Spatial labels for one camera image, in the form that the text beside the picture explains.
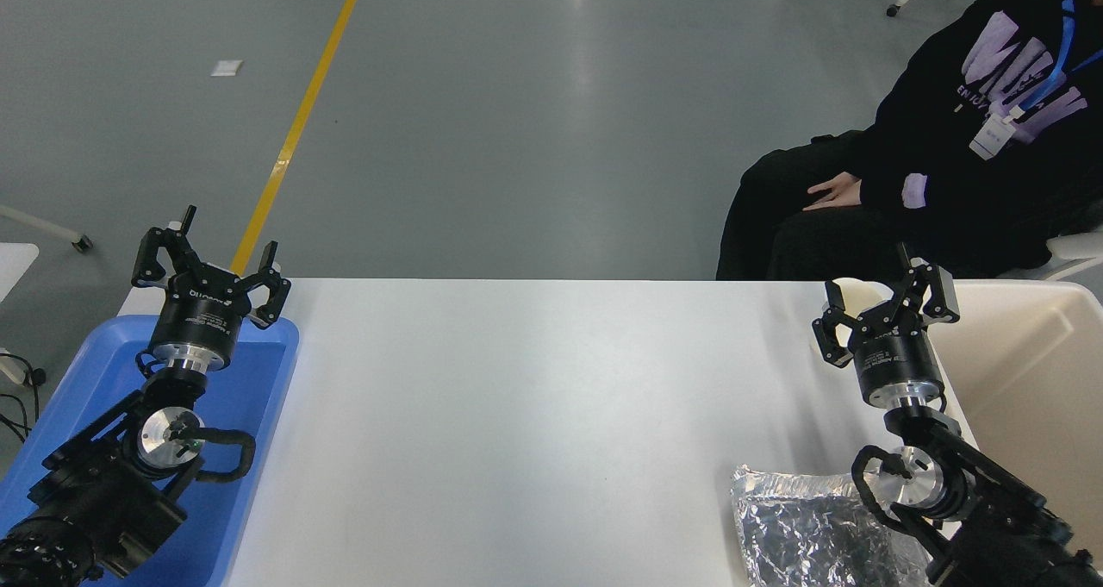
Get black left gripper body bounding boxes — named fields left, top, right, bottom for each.
left=150, top=270, right=253, bottom=357

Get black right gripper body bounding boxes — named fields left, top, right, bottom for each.
left=849, top=320, right=946, bottom=398

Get white paper cup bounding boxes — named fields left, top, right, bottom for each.
left=832, top=278, right=903, bottom=322

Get person's left hand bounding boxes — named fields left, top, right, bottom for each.
left=802, top=172, right=863, bottom=213

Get blue plastic tray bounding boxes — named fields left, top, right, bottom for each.
left=0, top=314, right=301, bottom=587

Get large pale plastic bin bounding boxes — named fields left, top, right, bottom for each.
left=922, top=278, right=1103, bottom=562

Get white leg with caster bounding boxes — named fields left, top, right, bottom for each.
left=0, top=205, right=93, bottom=253

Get white seat chair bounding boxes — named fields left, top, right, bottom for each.
left=1000, top=230, right=1103, bottom=281

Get seated person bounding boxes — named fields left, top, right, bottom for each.
left=715, top=0, right=1103, bottom=281

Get white side table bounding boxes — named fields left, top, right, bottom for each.
left=0, top=242, right=41, bottom=305

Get crumpled silver foil tray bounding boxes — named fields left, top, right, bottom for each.
left=731, top=464, right=936, bottom=587

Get black cables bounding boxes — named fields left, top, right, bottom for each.
left=0, top=350, right=47, bottom=443

